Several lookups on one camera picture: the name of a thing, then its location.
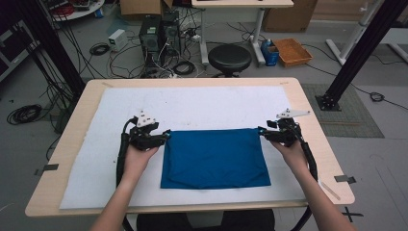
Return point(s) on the small white box device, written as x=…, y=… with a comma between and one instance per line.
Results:
x=117, y=40

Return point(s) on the black tape strip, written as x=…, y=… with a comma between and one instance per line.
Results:
x=48, y=167
x=345, y=179

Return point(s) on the white-legged desk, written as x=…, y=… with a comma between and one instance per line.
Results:
x=240, y=3

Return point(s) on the black metal frame beam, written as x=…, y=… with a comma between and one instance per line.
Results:
x=362, y=54
x=48, y=41

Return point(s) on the large cardboard box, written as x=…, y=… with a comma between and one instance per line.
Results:
x=288, y=16

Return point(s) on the blue bin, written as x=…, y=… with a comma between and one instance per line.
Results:
x=269, y=53

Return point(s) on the person's left hand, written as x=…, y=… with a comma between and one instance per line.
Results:
x=138, y=162

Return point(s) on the light wooden table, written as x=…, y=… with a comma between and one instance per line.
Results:
x=69, y=144

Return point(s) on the white metal stand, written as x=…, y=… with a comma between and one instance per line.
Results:
x=352, y=35

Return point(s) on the white felt mat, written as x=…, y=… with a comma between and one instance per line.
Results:
x=192, y=106

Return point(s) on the blue t-shirt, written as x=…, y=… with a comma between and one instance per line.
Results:
x=215, y=157

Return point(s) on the grey floor mat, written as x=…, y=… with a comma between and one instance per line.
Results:
x=349, y=112

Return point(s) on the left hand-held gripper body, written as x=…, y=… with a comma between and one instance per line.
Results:
x=141, y=138

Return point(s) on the round white table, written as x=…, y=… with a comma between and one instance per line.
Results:
x=81, y=11

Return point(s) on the orange basket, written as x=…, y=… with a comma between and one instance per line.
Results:
x=292, y=51

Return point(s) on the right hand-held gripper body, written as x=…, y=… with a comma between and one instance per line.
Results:
x=287, y=133

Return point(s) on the black round stool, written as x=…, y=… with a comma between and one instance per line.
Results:
x=229, y=57

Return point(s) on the white power strip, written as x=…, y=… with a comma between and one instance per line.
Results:
x=195, y=37

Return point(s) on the black computer tower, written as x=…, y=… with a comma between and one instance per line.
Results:
x=171, y=32
x=150, y=37

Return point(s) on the person's right hand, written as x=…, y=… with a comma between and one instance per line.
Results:
x=291, y=155

